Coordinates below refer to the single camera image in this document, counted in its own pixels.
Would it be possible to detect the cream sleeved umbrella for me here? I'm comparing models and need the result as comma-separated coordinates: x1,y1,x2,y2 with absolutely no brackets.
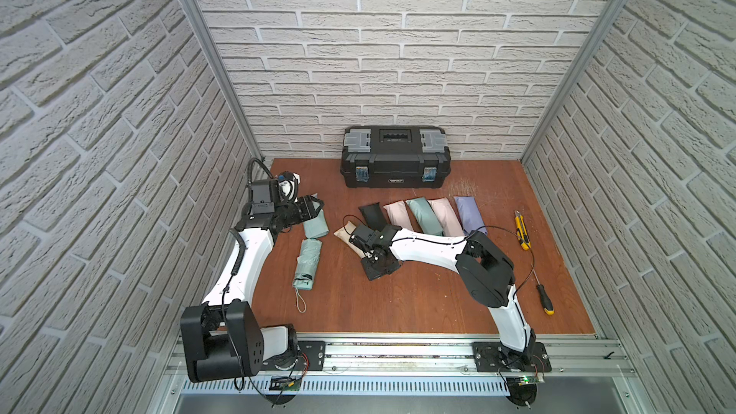
333,222,365,259

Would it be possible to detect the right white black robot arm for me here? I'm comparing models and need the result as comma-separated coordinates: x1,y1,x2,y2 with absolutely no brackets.
349,225,536,371

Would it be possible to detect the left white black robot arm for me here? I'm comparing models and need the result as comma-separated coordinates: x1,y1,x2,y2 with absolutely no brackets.
180,195,324,383

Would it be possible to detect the black sleeved umbrella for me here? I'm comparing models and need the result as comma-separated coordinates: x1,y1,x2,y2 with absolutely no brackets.
360,202,388,232

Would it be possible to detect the mint green sleeved umbrella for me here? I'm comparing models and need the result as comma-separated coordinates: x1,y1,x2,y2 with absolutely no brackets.
406,197,444,236

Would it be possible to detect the light pink sleeved umbrella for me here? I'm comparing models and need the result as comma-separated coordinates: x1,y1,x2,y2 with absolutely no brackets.
429,197,465,237

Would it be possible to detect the lavender sleeved umbrella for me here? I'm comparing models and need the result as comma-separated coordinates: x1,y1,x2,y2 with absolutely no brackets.
454,195,488,236

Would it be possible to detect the black plastic toolbox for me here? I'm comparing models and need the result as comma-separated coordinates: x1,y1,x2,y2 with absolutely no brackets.
340,126,452,189

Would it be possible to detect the yellow utility knife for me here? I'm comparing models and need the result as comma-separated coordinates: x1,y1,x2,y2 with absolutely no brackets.
515,211,531,251

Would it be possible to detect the yellow black screwdriver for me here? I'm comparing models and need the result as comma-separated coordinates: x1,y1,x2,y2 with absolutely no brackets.
532,270,555,315

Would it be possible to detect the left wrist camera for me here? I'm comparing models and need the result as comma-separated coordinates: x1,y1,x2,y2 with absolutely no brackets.
247,172,301,216

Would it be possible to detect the aluminium mounting rail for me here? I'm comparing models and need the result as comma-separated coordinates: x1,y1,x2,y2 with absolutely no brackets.
165,333,637,398

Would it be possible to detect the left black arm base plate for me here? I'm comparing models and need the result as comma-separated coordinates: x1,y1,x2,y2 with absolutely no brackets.
261,340,327,374

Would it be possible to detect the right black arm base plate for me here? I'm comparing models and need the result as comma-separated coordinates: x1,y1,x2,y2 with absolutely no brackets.
471,340,552,373

